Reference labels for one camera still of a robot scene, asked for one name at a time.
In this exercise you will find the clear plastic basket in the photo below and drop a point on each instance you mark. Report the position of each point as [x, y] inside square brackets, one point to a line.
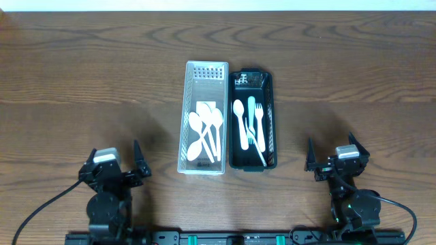
[204, 81]

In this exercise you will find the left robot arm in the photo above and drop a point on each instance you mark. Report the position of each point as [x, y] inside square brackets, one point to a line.
[110, 209]

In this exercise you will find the pink plastic spoon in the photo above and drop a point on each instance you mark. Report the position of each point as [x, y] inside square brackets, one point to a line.
[238, 110]

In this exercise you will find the light green plastic fork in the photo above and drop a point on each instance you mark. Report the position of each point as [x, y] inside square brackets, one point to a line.
[251, 109]

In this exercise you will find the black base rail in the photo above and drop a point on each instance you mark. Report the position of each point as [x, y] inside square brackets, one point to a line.
[297, 235]

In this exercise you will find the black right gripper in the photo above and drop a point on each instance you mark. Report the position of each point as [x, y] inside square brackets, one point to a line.
[336, 167]

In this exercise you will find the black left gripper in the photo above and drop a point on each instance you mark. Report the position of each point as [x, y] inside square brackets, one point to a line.
[120, 175]

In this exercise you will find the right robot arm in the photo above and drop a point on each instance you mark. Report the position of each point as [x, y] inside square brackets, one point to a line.
[355, 210]

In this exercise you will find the black plastic basket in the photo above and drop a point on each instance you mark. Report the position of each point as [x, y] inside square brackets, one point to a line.
[243, 84]

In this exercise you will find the pink-white plastic fork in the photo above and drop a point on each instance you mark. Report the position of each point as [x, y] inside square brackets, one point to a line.
[260, 133]

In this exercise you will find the white plastic fork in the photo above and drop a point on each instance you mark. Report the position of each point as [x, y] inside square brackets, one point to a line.
[251, 136]

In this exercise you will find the white plastic spoon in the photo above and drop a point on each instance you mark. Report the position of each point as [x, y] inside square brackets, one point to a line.
[217, 122]
[196, 123]
[195, 149]
[206, 116]

